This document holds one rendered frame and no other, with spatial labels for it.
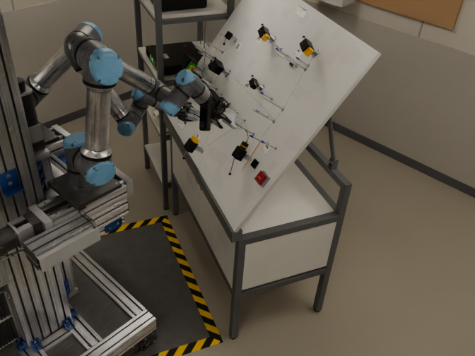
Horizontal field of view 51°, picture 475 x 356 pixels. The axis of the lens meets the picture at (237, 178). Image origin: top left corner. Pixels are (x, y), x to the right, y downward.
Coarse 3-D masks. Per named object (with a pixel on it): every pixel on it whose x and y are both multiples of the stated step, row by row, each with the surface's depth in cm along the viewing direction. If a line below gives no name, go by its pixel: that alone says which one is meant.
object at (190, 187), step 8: (176, 144) 322; (176, 152) 326; (176, 160) 331; (184, 160) 310; (176, 168) 335; (184, 168) 313; (176, 176) 339; (184, 176) 317; (192, 176) 299; (184, 184) 322; (192, 184) 303; (184, 192) 326; (192, 192) 307; (192, 200) 310; (192, 208) 315
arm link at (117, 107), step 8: (72, 32) 209; (80, 32) 209; (64, 40) 209; (72, 40) 206; (64, 48) 209; (72, 64) 209; (80, 72) 210; (112, 96) 217; (112, 104) 218; (120, 104) 220; (112, 112) 220; (120, 112) 221; (128, 112) 223; (120, 120) 222; (128, 120) 223; (136, 120) 228; (120, 128) 222; (128, 128) 222
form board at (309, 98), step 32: (256, 0) 285; (288, 0) 262; (224, 32) 299; (256, 32) 274; (288, 32) 254; (320, 32) 236; (224, 64) 288; (256, 64) 265; (288, 64) 246; (320, 64) 229; (352, 64) 215; (224, 96) 277; (256, 96) 256; (288, 96) 238; (320, 96) 223; (192, 128) 291; (224, 128) 268; (256, 128) 248; (288, 128) 231; (320, 128) 218; (224, 160) 259; (288, 160) 224; (224, 192) 250; (256, 192) 233
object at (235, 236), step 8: (168, 120) 314; (168, 128) 316; (176, 136) 301; (184, 152) 289; (192, 160) 281; (192, 168) 280; (200, 176) 270; (200, 184) 271; (208, 192) 260; (208, 200) 263; (216, 208) 252; (224, 216) 245; (224, 224) 244; (232, 232) 236; (240, 232) 238; (232, 240) 239
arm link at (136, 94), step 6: (132, 90) 232; (138, 90) 227; (132, 96) 229; (138, 96) 228; (144, 96) 228; (150, 96) 229; (138, 102) 231; (144, 102) 230; (150, 102) 231; (156, 102) 231
